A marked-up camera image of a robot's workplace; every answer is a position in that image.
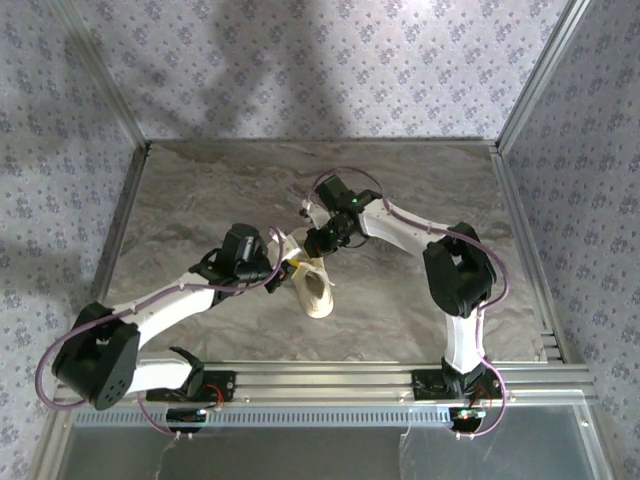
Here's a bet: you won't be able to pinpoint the beige sneaker shoe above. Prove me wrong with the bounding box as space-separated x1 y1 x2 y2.
289 227 335 320

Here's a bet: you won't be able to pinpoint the clear acrylic panel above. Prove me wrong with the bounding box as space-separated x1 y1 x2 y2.
49 405 616 480

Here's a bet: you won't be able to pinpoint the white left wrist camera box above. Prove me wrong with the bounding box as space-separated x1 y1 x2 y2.
267 227 304 262

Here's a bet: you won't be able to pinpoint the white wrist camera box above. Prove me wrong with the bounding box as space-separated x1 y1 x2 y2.
298 197 329 230
267 227 304 262

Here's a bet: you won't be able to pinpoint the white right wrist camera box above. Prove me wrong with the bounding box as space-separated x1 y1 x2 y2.
298 197 329 230

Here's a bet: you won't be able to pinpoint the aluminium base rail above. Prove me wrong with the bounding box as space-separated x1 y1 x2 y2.
54 362 596 406

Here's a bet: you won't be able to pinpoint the aluminium table side rail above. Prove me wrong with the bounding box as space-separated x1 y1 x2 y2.
490 144 570 365
79 144 151 321

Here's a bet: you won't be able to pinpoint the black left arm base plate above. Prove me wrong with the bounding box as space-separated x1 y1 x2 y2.
146 369 237 403

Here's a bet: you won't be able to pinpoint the grey slotted cable duct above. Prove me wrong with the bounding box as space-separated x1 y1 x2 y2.
74 404 454 427

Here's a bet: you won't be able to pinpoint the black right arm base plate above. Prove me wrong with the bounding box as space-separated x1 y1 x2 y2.
412 369 504 401

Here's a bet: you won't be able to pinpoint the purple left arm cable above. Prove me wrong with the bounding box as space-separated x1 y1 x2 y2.
38 225 286 441

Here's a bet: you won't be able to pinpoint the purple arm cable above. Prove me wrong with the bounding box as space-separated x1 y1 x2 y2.
309 167 512 441
38 225 286 441

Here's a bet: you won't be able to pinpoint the aluminium frame post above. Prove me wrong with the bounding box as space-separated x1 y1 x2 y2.
49 0 152 151
494 0 601 151

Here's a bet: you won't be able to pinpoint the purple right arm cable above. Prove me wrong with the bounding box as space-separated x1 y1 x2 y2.
309 167 512 441

